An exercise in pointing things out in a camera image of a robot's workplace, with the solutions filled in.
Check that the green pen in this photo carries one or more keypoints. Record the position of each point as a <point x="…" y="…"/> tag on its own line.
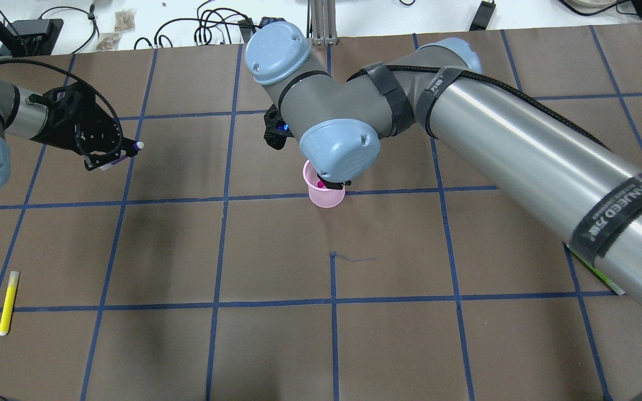
<point x="599" y="281"/>

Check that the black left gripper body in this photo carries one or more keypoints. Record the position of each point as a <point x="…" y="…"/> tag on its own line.
<point x="90" y="135"/>

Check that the black power adapter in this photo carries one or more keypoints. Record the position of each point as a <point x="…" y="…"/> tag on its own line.
<point x="483" y="16"/>
<point x="268" y="20"/>

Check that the black camera stand base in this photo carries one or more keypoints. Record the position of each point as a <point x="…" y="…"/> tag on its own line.
<point x="29" y="37"/>

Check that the purple pen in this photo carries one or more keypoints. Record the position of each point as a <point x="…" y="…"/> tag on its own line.
<point x="129" y="149"/>

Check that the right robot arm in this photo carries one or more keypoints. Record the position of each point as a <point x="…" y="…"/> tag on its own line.
<point x="558" y="172"/>

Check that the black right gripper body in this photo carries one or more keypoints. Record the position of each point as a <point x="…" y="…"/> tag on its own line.
<point x="333" y="183"/>

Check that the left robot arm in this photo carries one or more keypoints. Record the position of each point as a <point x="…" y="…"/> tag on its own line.
<point x="20" y="119"/>

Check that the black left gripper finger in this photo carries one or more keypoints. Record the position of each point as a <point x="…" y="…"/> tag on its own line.
<point x="93" y="163"/>

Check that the yellow pen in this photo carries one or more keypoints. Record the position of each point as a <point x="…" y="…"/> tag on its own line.
<point x="9" y="303"/>

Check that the brown paper table cover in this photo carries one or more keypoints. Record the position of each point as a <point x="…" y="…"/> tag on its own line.
<point x="201" y="270"/>

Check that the pink mesh cup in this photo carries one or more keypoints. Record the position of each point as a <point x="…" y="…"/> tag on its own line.
<point x="321" y="197"/>

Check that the snack bag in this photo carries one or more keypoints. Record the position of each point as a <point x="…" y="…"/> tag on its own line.
<point x="124" y="20"/>
<point x="108" y="41"/>

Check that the aluminium frame post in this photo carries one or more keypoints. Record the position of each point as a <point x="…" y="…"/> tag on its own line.
<point x="322" y="22"/>

